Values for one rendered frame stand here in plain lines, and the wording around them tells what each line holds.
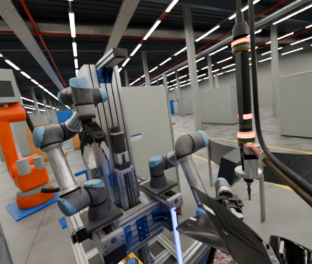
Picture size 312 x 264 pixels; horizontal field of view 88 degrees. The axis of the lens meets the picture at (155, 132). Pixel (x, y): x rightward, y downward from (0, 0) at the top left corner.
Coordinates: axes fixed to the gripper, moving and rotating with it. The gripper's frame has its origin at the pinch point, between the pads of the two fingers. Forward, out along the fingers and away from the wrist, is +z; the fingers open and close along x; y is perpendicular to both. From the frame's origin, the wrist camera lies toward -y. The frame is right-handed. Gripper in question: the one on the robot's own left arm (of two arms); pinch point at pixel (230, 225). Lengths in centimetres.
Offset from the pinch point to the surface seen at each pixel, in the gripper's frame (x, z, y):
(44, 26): -361, -546, -588
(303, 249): -9.8, 17.7, 13.2
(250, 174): -28.5, 15.1, 0.3
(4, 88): -85, -186, -355
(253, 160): -32.6, 15.1, 0.6
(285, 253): -7.8, 17.7, 9.2
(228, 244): -23.4, 33.7, -9.0
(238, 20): -68, 12, -4
